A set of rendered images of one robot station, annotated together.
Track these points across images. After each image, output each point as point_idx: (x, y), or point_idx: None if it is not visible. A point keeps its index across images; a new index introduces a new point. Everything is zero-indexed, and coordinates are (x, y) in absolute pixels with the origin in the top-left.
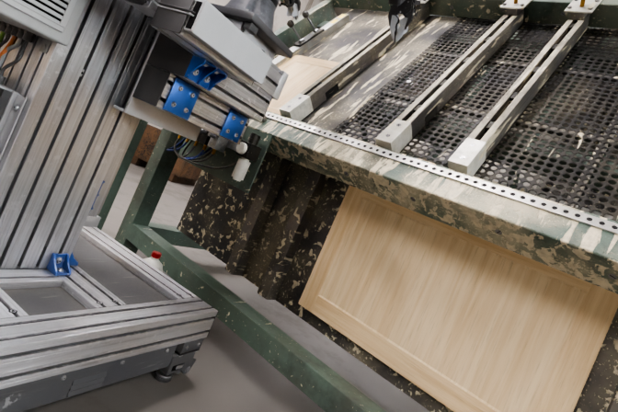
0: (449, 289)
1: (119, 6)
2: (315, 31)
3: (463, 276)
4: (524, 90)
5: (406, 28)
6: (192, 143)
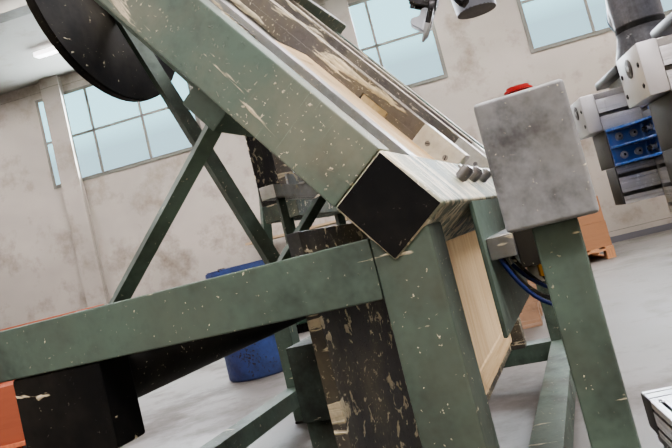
0: (476, 277)
1: None
2: None
3: (473, 260)
4: (408, 90)
5: (431, 27)
6: (500, 284)
